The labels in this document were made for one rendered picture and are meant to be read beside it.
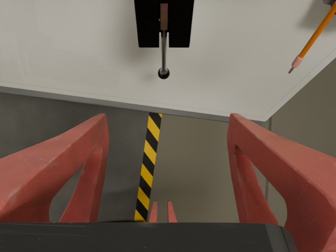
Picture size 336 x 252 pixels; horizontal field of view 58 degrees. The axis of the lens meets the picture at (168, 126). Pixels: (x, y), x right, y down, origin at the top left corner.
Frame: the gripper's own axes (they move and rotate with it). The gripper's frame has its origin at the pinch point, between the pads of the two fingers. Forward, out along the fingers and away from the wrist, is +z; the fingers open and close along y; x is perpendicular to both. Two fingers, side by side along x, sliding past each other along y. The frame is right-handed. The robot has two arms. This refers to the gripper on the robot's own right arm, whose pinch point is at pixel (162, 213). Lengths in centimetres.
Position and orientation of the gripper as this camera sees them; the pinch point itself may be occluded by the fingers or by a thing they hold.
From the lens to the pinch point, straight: 28.1
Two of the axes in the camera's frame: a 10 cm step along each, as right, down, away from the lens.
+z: -0.2, -7.7, 6.3
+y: -10.0, 0.1, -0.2
